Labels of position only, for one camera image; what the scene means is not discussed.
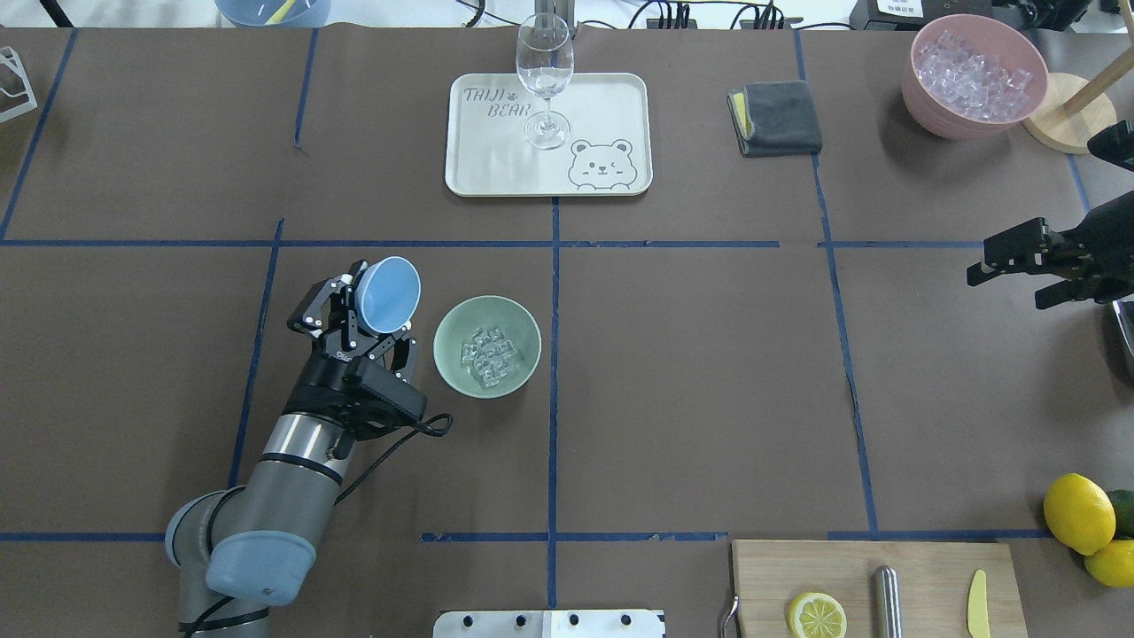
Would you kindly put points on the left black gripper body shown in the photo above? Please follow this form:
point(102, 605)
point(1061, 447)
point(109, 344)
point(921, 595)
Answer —
point(317, 383)

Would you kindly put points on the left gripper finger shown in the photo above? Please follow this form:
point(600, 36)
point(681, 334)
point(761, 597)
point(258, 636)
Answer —
point(396, 352)
point(330, 314)

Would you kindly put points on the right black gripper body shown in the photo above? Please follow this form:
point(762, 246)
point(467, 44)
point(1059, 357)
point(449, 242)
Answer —
point(1107, 241)

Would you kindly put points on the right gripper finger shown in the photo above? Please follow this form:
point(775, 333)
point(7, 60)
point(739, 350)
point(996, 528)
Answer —
point(1067, 292)
point(1030, 247)

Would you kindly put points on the light blue plastic cup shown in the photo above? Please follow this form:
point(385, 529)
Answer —
point(387, 295)

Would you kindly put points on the green ceramic bowl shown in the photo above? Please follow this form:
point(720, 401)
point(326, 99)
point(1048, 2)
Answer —
point(480, 312)

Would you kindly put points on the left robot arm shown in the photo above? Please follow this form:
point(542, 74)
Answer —
point(243, 550)

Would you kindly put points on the ice cubes in bowl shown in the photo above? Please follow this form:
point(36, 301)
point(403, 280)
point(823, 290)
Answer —
point(489, 355)

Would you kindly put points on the pink bowl with ice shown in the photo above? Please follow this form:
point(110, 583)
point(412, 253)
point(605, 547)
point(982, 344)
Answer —
point(971, 76)

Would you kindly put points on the blue bowl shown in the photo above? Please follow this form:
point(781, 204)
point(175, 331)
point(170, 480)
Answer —
point(305, 14)

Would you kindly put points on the wooden stand with pole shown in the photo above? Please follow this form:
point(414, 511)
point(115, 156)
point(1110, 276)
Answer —
point(1075, 109)

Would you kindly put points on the yellow lemon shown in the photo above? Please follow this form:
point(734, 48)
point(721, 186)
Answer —
point(1112, 566)
point(1079, 514)

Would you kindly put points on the grey folded cloth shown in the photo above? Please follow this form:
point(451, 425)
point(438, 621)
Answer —
point(775, 119)

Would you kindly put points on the yellow plastic fork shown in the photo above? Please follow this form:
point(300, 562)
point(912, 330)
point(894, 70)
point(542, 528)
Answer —
point(280, 13)

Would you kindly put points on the cream bear tray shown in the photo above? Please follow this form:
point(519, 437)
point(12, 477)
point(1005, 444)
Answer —
point(499, 144)

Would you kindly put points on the wooden cutting board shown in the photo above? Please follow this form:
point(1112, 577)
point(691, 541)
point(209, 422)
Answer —
point(933, 584)

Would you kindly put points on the clear wine glass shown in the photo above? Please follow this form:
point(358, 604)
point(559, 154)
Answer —
point(545, 63)

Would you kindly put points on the yellow plastic knife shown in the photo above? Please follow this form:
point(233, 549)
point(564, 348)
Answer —
point(978, 618)

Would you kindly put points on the half lemon slice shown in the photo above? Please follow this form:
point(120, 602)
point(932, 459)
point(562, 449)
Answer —
point(816, 614)

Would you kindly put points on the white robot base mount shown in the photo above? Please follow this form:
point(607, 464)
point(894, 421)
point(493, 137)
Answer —
point(552, 623)

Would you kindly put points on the white wire cup rack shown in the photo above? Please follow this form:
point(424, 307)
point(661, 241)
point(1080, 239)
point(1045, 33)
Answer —
point(17, 94)

